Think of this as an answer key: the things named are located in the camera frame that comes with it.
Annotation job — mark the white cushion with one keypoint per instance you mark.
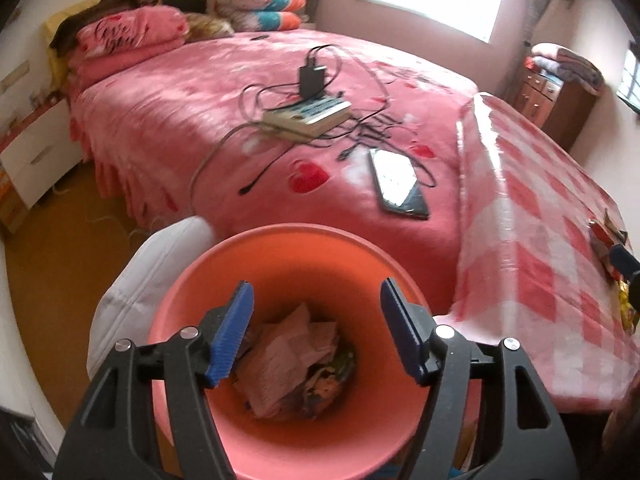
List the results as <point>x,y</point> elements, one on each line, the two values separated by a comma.
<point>145,280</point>

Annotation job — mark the yellow snack wrapper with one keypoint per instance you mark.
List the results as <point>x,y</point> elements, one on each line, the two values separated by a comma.
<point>627,305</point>

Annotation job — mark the paper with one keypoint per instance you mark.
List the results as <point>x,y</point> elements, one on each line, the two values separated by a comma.
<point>285,355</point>

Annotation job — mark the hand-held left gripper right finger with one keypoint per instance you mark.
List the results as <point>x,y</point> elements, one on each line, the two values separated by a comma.
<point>400,330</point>

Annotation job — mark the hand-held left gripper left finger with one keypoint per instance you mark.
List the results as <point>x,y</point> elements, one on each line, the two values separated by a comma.
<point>231,335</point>

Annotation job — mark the pink plastic trash bin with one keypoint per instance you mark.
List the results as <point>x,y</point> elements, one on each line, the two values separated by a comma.
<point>310,265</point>

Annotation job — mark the red white checked tablecloth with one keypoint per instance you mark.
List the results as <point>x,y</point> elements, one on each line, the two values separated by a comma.
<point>540,240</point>

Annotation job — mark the folded blankets pile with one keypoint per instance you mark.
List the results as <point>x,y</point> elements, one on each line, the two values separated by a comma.
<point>567,62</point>

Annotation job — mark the small side window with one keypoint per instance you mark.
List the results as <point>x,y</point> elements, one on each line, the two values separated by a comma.
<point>631,77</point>

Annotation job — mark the red snack wrapper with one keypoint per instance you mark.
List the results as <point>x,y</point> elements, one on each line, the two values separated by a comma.
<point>602,235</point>

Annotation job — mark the bed with pink blanket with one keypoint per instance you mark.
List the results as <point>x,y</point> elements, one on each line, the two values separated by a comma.
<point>310,110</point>

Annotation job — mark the colourful wrapper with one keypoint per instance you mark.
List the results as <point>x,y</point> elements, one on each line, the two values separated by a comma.
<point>330,385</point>

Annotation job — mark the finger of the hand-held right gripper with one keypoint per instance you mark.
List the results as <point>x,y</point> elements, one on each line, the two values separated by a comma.
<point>625,260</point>

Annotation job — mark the tan pillow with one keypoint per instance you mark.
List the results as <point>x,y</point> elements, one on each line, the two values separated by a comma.
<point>210,27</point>

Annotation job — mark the black smartphone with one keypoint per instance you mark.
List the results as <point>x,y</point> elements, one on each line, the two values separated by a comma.
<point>397,185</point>

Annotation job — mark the pink folded pillow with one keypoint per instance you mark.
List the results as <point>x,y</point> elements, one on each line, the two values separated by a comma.
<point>125,35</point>

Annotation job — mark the black charger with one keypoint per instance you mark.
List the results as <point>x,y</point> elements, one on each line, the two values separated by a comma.
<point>312,80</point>

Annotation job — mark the colourful folded quilt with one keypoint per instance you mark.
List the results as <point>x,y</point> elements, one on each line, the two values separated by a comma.
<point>260,5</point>

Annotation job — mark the white nightstand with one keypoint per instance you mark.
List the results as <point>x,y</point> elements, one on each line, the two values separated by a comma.
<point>30,140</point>

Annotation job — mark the grey curtain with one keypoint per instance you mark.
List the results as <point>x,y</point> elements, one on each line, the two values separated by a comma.
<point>537,5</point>

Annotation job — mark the white power strip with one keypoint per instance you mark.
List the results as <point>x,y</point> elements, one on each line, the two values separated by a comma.
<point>310,116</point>

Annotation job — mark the brown wooden cabinet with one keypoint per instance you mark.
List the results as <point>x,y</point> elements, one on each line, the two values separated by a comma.
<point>555,105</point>

